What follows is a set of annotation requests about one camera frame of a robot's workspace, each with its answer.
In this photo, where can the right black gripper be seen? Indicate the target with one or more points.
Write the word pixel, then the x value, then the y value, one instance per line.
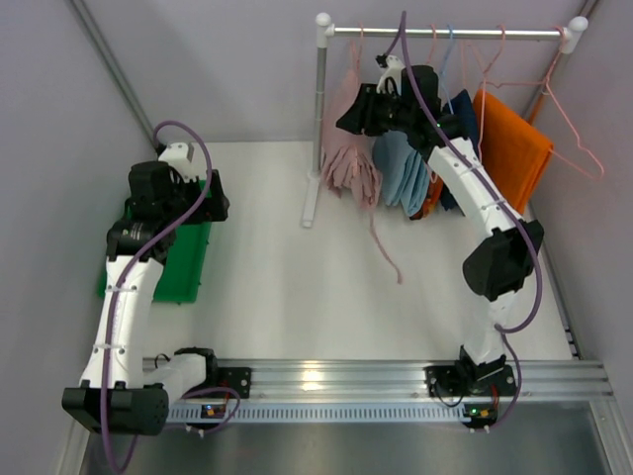
pixel 364 111

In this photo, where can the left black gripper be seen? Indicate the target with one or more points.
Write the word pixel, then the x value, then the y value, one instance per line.
pixel 210 201

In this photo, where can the pink trousers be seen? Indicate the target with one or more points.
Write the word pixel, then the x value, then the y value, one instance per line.
pixel 347 161

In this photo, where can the pink wire hanger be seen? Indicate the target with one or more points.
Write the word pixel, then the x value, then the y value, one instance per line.
pixel 356 49
pixel 569 128

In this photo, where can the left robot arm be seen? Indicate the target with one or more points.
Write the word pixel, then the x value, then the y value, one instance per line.
pixel 113 390

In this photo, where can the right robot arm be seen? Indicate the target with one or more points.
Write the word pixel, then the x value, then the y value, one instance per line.
pixel 405 101

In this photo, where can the light blue trousers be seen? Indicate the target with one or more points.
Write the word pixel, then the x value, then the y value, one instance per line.
pixel 405 178

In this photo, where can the orange patterned trousers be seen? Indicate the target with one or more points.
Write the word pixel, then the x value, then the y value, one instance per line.
pixel 432 198

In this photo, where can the navy blue trousers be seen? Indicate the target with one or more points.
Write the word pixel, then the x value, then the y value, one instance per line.
pixel 461 106

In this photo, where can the pink hanger of blue trousers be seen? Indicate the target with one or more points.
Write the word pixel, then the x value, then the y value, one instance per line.
pixel 434 41

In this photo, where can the pink hanger of orange trousers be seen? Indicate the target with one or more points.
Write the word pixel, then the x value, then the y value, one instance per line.
pixel 485 69

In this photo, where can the bright orange trousers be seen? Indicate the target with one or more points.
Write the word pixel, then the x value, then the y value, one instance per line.
pixel 514 153

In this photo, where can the green plastic bin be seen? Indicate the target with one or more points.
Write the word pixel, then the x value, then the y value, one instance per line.
pixel 183 267

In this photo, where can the white metal clothes rack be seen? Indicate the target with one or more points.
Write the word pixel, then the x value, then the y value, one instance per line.
pixel 326 30

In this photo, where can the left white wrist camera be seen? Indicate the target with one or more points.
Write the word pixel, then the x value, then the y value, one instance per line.
pixel 180 156

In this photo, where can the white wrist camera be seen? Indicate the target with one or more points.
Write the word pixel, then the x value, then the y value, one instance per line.
pixel 392 69
pixel 180 156

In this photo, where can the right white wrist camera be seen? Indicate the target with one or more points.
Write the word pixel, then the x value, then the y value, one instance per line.
pixel 392 69

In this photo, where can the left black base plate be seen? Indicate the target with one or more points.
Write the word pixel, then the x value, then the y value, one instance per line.
pixel 238 378

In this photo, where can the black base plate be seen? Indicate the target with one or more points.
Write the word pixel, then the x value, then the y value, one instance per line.
pixel 238 378
pixel 453 381

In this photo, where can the aluminium mounting rail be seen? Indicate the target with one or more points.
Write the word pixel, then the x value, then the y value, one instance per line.
pixel 347 381

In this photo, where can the empty pink wire hanger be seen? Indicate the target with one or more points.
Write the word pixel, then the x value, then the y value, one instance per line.
pixel 569 128

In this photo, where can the slotted grey cable duct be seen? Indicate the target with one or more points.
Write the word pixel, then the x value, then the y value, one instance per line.
pixel 295 413

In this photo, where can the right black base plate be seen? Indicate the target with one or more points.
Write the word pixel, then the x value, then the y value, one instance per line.
pixel 453 381

